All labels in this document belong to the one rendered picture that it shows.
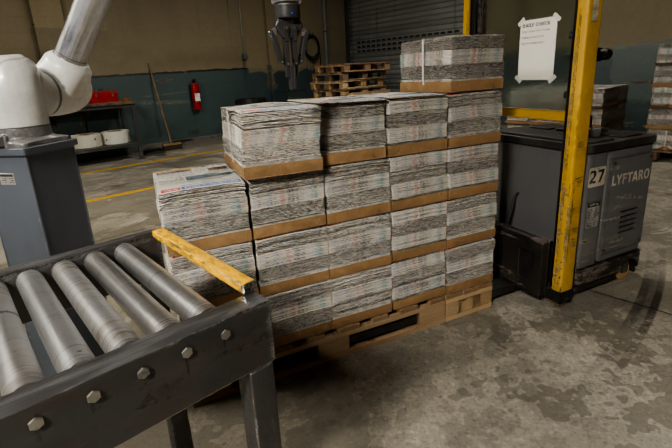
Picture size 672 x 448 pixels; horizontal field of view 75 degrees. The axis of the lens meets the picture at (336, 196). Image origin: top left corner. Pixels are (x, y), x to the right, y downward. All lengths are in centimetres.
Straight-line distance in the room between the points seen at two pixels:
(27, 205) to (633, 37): 743
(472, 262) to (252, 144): 122
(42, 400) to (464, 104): 171
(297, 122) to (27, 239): 95
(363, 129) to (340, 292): 66
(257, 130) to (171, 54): 718
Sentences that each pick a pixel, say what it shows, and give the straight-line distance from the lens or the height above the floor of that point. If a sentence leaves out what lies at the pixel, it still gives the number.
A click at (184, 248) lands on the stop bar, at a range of 101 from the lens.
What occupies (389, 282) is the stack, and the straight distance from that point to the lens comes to 194.
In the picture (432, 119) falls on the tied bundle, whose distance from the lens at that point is 186.
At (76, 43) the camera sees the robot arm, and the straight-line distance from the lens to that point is 178.
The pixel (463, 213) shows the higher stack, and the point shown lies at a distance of 206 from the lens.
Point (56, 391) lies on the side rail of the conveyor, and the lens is 71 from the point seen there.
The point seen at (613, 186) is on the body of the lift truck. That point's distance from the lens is 255.
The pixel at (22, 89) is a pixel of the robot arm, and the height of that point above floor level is 117.
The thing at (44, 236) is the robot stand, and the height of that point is 72.
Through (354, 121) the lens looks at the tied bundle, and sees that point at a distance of 168.
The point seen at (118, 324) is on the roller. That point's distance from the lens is 81.
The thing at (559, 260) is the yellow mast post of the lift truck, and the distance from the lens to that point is 236.
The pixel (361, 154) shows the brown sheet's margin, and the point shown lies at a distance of 170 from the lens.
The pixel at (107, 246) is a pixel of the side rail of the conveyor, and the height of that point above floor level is 80.
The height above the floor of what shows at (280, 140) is 96.
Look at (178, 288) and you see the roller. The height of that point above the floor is 80.
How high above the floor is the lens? 117
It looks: 16 degrees down
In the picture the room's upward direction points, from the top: 3 degrees counter-clockwise
